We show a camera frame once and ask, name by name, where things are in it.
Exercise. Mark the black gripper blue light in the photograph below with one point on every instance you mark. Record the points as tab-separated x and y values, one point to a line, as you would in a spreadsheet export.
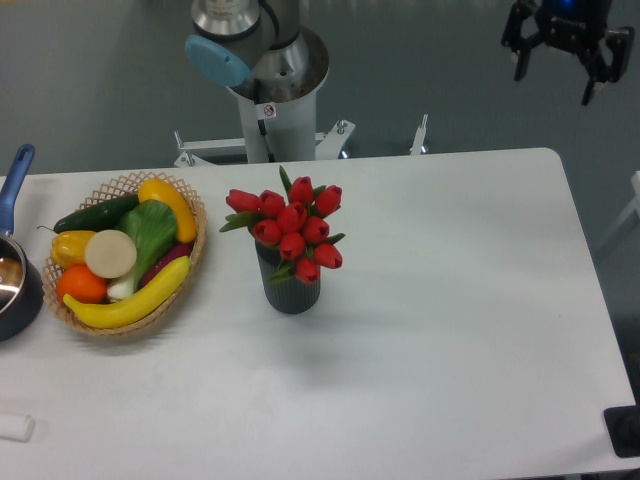
570	25

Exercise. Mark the red tulip bouquet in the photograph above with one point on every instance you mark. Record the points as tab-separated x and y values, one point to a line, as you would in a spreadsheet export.
292	227

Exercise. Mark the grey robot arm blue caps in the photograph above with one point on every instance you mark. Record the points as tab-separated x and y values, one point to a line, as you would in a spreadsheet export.
258	47

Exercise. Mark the dark grey ribbed vase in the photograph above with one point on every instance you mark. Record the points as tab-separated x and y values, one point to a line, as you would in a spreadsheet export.
290	295

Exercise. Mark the white furniture piece right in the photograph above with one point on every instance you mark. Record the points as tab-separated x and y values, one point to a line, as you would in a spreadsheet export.
622	226

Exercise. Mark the black device table corner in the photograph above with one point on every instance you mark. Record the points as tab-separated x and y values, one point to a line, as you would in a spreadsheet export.
623	429

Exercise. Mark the yellow squash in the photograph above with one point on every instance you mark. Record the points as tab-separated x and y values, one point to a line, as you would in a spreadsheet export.
164	192

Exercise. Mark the purple eggplant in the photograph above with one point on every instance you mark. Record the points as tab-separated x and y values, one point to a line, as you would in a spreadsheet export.
178	250

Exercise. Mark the green bok choy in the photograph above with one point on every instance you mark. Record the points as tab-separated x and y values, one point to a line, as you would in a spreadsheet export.
152	226

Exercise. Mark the woven wicker basket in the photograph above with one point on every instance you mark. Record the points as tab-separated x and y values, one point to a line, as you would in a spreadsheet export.
118	187

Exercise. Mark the green cucumber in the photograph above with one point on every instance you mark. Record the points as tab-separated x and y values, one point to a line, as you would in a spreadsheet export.
101	216

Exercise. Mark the yellow banana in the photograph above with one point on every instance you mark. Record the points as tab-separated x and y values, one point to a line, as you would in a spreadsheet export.
139	305

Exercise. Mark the beige round disc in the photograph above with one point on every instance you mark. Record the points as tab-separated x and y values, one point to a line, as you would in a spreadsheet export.
110	254

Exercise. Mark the yellow bell pepper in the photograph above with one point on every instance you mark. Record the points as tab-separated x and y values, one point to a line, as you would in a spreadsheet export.
68	248

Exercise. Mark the orange fruit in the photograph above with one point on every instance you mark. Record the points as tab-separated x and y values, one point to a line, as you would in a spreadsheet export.
82	284

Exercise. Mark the white cylinder object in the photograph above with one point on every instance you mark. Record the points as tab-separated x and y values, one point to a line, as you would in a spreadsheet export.
16	427

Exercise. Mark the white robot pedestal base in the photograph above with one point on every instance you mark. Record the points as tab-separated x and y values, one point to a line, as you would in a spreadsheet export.
272	132

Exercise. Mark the dark pot blue handle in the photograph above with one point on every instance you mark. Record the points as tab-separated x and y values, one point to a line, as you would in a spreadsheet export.
21	286

